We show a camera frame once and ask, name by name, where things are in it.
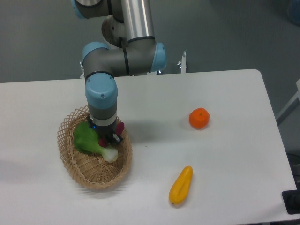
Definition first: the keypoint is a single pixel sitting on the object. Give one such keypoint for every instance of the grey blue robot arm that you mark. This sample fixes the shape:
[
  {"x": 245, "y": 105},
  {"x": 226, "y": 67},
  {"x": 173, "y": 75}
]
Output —
[{"x": 130, "y": 49}]

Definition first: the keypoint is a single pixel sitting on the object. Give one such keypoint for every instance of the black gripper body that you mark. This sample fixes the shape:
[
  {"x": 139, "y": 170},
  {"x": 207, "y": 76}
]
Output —
[{"x": 105, "y": 132}]

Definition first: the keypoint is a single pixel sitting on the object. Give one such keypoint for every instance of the woven wicker basket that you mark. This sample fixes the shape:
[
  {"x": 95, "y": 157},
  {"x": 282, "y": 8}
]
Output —
[{"x": 91, "y": 170}]

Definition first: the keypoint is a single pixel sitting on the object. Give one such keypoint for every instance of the orange tangerine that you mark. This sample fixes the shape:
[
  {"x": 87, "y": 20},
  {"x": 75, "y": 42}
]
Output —
[{"x": 199, "y": 118}]

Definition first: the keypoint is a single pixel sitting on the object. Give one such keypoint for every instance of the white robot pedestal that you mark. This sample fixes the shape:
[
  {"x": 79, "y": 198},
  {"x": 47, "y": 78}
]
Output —
[{"x": 114, "y": 32}]

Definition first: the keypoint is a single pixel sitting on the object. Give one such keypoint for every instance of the green bok choy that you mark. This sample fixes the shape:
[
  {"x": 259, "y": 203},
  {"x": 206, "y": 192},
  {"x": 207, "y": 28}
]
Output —
[{"x": 87, "y": 141}]

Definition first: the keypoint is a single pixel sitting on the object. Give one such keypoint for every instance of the white frame at right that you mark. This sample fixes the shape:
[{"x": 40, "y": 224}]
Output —
[{"x": 290, "y": 106}]

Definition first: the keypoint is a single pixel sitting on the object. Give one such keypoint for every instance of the purple sweet potato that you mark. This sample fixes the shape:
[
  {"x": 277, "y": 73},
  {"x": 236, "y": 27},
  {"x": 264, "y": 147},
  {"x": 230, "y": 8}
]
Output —
[{"x": 119, "y": 129}]

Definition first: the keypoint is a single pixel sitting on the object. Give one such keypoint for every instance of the yellow papaya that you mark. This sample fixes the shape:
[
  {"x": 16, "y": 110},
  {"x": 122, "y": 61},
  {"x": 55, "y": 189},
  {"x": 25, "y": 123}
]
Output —
[{"x": 180, "y": 188}]

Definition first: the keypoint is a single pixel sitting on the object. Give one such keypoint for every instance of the black device at table edge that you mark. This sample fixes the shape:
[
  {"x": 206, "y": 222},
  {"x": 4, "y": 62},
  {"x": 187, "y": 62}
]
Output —
[{"x": 292, "y": 201}]

